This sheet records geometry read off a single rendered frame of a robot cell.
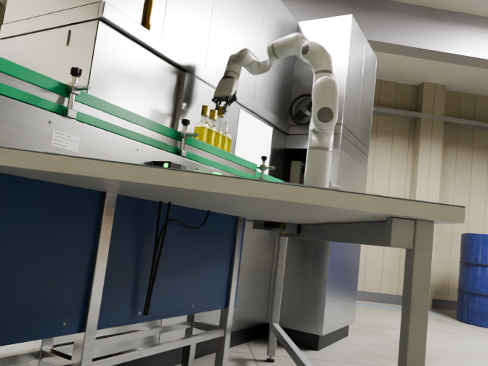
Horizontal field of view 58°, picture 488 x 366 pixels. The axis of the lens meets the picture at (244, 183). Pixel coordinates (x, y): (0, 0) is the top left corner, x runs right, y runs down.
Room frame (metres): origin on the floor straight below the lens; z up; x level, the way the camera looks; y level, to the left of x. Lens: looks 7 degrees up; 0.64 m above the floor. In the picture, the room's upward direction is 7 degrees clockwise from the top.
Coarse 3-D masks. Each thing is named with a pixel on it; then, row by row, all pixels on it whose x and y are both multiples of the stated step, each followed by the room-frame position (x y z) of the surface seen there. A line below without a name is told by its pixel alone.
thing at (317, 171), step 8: (312, 152) 1.62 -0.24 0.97; (320, 152) 1.60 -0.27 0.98; (328, 152) 1.61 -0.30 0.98; (312, 160) 1.61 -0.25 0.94; (320, 160) 1.60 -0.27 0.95; (328, 160) 1.61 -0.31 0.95; (312, 168) 1.61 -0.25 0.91; (320, 168) 1.60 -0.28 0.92; (328, 168) 1.62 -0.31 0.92; (304, 176) 1.65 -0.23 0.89; (312, 176) 1.61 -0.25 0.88; (320, 176) 1.60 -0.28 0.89; (328, 176) 1.62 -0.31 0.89; (312, 184) 1.61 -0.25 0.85; (320, 184) 1.60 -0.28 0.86; (328, 184) 1.63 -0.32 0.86
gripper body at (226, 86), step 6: (222, 78) 1.94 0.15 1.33; (228, 78) 1.92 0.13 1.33; (234, 78) 1.90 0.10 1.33; (222, 84) 1.92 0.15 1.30; (228, 84) 1.90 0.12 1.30; (234, 84) 1.89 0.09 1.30; (216, 90) 1.93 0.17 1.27; (222, 90) 1.91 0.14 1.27; (228, 90) 1.89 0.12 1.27; (234, 90) 1.89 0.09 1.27; (216, 96) 1.91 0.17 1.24; (222, 96) 1.90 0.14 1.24; (228, 96) 1.89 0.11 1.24
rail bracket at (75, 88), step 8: (72, 72) 1.06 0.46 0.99; (80, 72) 1.07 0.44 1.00; (72, 80) 1.07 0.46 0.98; (72, 88) 1.06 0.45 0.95; (80, 88) 1.05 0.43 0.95; (88, 88) 1.04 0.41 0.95; (72, 96) 1.07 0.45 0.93; (72, 104) 1.07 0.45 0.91; (64, 112) 1.07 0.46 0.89; (72, 112) 1.07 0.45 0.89; (72, 120) 1.08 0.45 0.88
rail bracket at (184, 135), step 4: (184, 120) 1.46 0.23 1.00; (188, 120) 1.47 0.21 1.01; (184, 124) 1.46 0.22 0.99; (188, 124) 1.47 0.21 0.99; (184, 128) 1.47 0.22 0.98; (180, 132) 1.47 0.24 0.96; (184, 132) 1.46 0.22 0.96; (188, 132) 1.47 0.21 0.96; (180, 136) 1.46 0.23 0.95; (184, 136) 1.46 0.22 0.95; (188, 136) 1.46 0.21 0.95; (192, 136) 1.45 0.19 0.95; (196, 136) 1.44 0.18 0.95; (184, 140) 1.47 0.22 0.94; (180, 144) 1.47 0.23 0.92; (184, 144) 1.47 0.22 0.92; (180, 148) 1.47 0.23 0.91; (176, 152) 1.47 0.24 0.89; (180, 152) 1.46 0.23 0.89; (184, 152) 1.47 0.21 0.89; (180, 156) 1.46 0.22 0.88; (184, 156) 1.47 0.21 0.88
